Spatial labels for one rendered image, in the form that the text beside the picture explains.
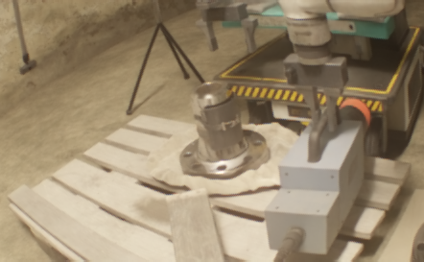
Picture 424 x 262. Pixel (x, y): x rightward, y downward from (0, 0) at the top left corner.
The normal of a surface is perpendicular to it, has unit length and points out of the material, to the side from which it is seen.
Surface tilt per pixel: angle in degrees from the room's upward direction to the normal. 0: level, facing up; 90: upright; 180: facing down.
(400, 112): 90
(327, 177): 90
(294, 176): 90
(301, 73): 90
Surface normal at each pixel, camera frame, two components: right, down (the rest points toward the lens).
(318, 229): -0.50, 0.46
